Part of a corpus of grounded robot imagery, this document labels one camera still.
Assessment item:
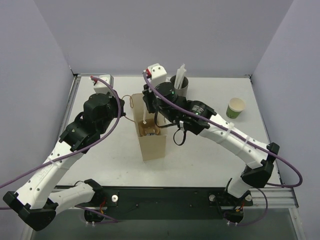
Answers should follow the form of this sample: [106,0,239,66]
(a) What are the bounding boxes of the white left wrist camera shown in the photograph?
[90,74,114,95]

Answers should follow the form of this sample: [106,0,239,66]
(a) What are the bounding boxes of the white wrapped straws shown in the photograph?
[174,63,187,89]

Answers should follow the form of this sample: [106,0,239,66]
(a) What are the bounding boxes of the grey cylindrical straw holder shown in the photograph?
[169,75,189,97]

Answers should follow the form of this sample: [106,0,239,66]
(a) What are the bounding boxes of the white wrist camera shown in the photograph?
[146,63,167,87]
[90,74,114,95]

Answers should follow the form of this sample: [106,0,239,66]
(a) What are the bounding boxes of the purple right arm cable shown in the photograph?
[142,71,304,227]

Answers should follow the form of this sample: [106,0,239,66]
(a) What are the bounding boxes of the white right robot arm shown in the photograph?
[142,82,280,199]

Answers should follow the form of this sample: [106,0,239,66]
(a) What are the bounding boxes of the single brown pulp carrier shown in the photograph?
[138,118,160,137]

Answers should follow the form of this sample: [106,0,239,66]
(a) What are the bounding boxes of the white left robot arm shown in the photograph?
[3,93,125,231]

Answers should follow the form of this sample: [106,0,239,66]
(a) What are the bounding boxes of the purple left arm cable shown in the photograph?
[0,76,126,225]

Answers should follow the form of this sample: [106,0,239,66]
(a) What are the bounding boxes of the single white straw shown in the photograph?
[142,105,148,125]

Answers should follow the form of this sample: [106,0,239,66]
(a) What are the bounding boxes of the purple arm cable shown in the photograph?
[0,76,126,225]
[142,71,304,227]

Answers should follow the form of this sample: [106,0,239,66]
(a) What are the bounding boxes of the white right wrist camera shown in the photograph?
[146,63,167,87]

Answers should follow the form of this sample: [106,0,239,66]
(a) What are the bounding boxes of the brown paper takeout bag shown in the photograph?
[121,93,167,162]

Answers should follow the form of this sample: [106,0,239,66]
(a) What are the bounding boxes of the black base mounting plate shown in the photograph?
[81,186,253,221]

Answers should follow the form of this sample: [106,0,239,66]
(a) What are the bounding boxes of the aluminium frame rail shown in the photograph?
[48,185,297,208]

